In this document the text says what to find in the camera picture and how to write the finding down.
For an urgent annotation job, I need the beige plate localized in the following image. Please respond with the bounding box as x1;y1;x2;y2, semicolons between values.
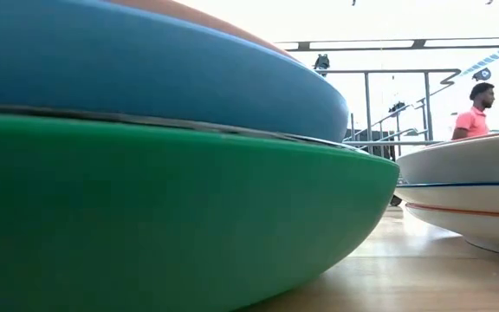
395;131;499;186

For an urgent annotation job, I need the brown divided plate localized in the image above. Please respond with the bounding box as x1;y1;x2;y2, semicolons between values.
424;128;499;148

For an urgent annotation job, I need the dark background cabinet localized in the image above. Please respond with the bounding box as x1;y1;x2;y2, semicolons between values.
344;128;397;160

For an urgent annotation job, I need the green plate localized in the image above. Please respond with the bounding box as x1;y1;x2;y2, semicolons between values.
0;110;401;312

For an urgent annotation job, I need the horizontal ceiling beam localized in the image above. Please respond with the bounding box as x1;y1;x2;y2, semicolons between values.
275;36;499;53

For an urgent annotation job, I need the person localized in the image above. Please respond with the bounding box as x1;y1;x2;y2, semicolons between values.
450;81;496;141

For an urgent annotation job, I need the blue striped ceiling strip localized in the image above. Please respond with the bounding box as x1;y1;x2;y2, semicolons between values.
459;46;499;78

